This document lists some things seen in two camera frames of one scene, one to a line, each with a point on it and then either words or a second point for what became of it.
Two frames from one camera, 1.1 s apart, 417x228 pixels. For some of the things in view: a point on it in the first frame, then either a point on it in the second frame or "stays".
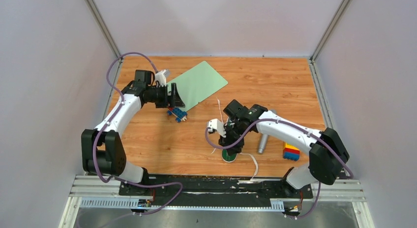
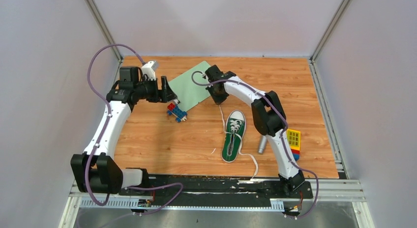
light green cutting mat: [197, 83] stays
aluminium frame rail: [94, 191] stays
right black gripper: [227, 140] -> [219, 100]
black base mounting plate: [215, 190] stays
